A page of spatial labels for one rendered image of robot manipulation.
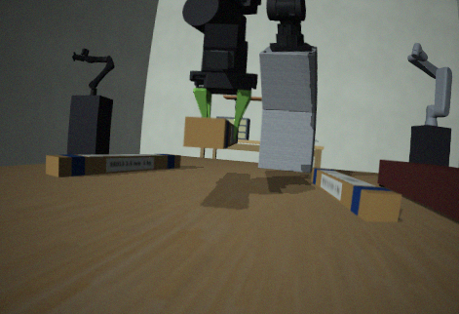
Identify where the long tan cardboard box with blue bands and white label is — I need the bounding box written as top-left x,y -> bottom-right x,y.
46,154 -> 181,177

